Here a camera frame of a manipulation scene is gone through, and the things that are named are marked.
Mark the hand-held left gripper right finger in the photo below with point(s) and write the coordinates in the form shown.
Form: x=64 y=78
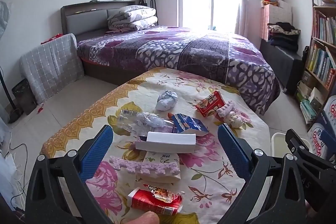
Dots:
x=233 y=151

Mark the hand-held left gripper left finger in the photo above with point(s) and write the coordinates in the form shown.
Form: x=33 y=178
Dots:
x=96 y=154

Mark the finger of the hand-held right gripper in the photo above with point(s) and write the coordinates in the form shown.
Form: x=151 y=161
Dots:
x=298 y=141

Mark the white plastic trash bin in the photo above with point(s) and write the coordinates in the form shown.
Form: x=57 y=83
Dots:
x=278 y=144

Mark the crushed clear plastic bottle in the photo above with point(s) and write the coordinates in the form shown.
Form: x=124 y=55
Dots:
x=136 y=121

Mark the beige paper bag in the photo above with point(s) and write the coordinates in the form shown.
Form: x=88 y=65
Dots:
x=162 y=157

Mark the white box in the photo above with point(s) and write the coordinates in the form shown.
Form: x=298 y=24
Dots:
x=168 y=141

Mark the red clear snack wrapper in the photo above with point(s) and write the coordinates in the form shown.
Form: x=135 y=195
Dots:
x=164 y=193

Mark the person's left hand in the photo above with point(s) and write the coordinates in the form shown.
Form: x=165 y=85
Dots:
x=144 y=218

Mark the blue white carton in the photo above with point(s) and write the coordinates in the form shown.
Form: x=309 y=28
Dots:
x=321 y=138
x=331 y=111

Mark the crumpled white tissue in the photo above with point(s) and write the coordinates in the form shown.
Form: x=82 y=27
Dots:
x=235 y=119

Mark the stack of books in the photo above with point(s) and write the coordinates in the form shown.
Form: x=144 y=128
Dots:
x=307 y=108

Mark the floral tablecloth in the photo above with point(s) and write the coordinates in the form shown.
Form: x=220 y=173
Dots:
x=210 y=182

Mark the red snack packet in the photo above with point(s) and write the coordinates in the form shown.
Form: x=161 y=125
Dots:
x=208 y=104

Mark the dark storage bench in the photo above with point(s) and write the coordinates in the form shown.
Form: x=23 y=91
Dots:
x=283 y=66

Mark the row of colourful books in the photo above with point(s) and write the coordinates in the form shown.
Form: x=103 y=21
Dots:
x=321 y=64

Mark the black bottle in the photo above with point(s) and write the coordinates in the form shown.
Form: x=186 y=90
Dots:
x=305 y=54

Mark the white sheer cloth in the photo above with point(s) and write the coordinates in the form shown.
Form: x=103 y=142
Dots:
x=8 y=169

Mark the black box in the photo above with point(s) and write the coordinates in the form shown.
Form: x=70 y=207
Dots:
x=24 y=96

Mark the pile of dark clothes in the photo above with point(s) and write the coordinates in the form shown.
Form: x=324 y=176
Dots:
x=284 y=36

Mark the floor fan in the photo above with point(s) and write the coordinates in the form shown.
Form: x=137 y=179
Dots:
x=6 y=92

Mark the row of tall books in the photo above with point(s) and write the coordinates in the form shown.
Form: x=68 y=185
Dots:
x=324 y=27

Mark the red cloth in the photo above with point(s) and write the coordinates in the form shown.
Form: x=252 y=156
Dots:
x=52 y=37

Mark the purple patterned blanket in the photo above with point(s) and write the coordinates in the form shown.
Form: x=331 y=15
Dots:
x=162 y=48

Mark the pink drawer cabinet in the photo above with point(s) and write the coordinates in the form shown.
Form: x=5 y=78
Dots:
x=274 y=16

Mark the wooden bookshelf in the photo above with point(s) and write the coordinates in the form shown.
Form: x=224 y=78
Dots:
x=319 y=7

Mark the folded purple white quilt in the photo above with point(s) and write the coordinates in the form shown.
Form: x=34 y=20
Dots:
x=134 y=18

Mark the red yellow toy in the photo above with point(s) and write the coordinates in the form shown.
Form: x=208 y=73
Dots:
x=270 y=1

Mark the dark wooden bed frame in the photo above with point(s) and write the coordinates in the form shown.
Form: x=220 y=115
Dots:
x=86 y=22

